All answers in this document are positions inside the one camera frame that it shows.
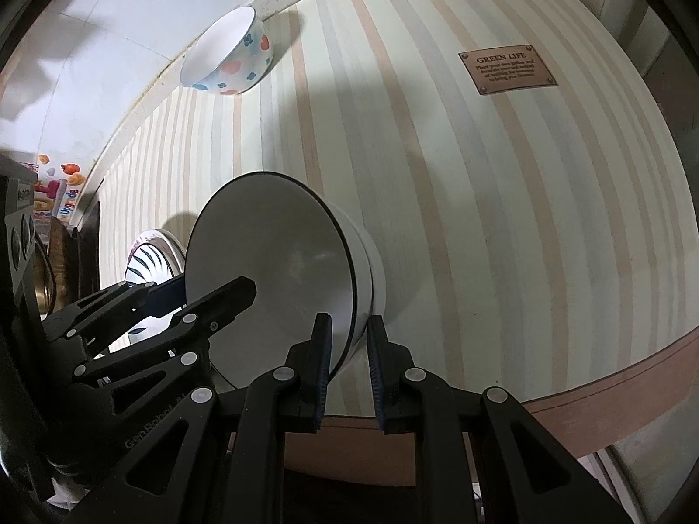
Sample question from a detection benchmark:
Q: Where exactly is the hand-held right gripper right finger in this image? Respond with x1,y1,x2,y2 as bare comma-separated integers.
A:
366,315,637,524

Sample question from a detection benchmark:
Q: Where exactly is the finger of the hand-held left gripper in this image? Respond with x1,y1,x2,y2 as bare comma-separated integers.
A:
71,276,257,394
42,278,187,342

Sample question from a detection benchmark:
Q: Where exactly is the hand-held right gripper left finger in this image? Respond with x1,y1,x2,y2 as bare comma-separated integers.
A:
71,312,334,524

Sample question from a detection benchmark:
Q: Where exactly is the white plate with blue stripes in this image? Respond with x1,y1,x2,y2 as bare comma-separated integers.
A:
125,240,189,347

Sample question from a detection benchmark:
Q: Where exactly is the white bowl with dark rim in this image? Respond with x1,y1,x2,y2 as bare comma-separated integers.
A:
184,172,361,391

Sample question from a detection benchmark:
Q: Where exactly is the black glass cooktop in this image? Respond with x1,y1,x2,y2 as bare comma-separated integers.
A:
73,196,103,298

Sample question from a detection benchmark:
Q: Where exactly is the striped cat print mat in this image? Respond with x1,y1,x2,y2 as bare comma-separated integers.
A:
98,0,699,456

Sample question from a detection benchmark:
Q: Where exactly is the white bowl with colourful print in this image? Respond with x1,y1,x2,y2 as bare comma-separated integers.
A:
180,5,275,96

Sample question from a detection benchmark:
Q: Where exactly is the colourful wall sticker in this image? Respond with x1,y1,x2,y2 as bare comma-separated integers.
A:
33,153,88,219

